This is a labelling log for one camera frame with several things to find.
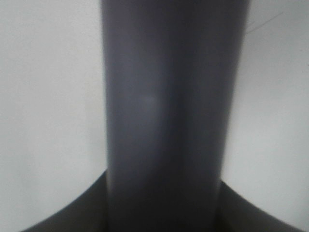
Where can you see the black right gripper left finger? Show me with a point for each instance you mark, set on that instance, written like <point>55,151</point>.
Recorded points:
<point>88,213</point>

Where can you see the purple hand brush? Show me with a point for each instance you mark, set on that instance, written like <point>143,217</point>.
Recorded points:
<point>170,67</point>

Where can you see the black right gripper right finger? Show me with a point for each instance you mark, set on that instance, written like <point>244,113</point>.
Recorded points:
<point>236,214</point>

